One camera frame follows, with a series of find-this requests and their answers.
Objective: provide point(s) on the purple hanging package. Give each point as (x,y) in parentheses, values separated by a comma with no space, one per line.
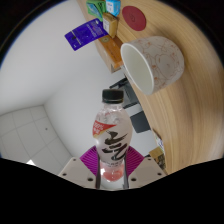
(85,34)

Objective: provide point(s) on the green box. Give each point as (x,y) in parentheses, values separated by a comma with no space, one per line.
(95,8)

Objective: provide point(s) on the white patterned mug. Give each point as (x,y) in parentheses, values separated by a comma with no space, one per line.
(163,63)

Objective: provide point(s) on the flat round red coaster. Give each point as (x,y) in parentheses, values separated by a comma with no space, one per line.
(134,18)

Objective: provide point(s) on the small blue box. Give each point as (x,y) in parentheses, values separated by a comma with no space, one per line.
(113,6)

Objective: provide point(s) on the clear drink bottle black cap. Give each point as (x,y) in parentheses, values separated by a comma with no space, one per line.
(112,133)

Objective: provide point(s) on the dark grey office chair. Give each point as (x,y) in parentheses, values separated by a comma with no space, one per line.
(140,121)

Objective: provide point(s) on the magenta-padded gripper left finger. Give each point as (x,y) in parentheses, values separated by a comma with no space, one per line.
(77,171)

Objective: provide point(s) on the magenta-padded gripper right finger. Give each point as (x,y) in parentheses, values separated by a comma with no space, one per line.
(146,171)

